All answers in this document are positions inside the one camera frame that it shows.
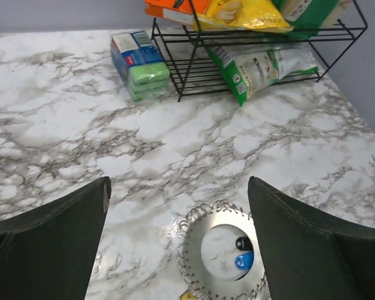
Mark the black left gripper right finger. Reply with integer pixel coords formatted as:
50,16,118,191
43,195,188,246
247,176,375,299

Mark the black key tag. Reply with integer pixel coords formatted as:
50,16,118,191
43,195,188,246
235,236,253,251

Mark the yellow chips bag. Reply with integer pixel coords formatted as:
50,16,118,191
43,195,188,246
192,0,293,33

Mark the brown green coffee bag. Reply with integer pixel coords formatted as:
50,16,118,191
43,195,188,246
272,0,352,39

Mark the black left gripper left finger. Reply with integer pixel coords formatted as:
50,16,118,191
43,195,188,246
0,176,111,299

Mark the orange razor package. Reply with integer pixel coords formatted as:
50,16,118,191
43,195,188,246
144,0,209,25

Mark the blue key tag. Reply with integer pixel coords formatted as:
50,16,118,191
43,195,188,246
234,251,254,271

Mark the yellow key tag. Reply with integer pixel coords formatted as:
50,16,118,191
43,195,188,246
179,291,196,300

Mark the black wire rack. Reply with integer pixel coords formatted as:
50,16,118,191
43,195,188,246
151,1,368,103

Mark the green white snack bag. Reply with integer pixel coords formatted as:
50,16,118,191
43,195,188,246
205,42,319,106

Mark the green sponge pack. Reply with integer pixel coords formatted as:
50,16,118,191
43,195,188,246
110,30,170,101

